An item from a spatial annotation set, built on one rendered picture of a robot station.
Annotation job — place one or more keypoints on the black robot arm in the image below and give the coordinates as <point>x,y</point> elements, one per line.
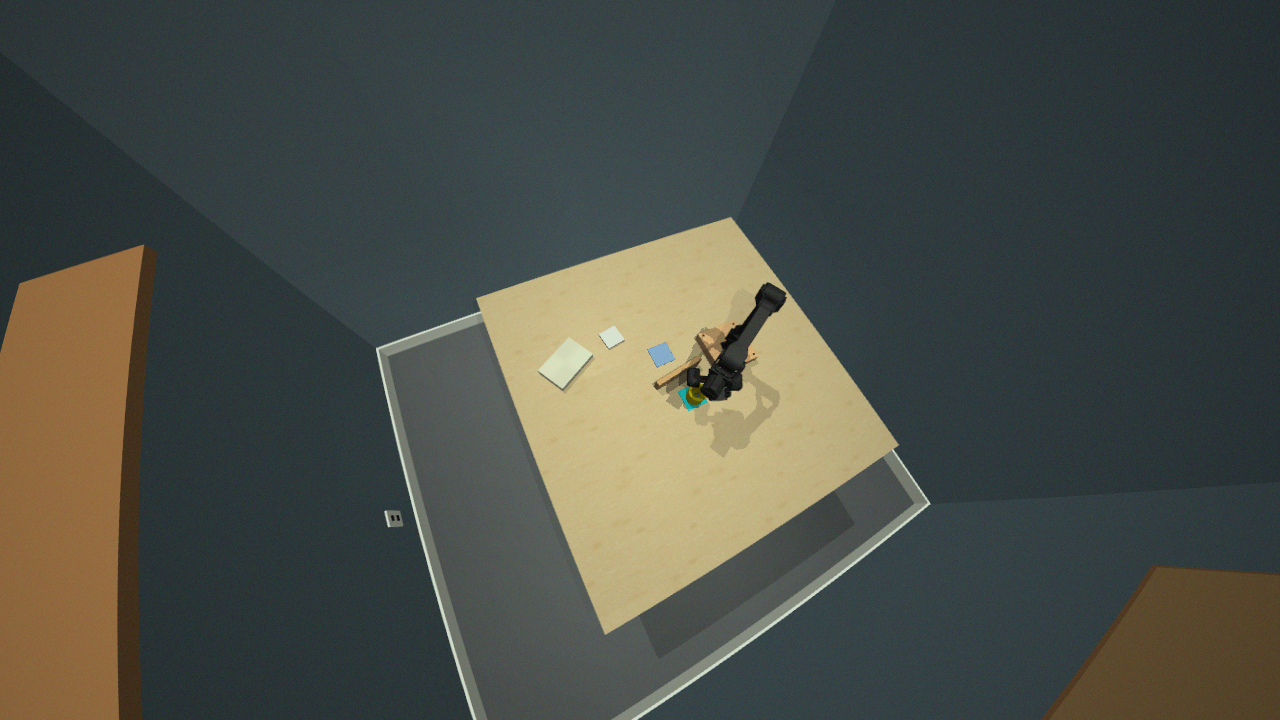
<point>769,300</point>

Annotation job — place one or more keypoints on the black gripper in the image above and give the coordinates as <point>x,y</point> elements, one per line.
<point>694,379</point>

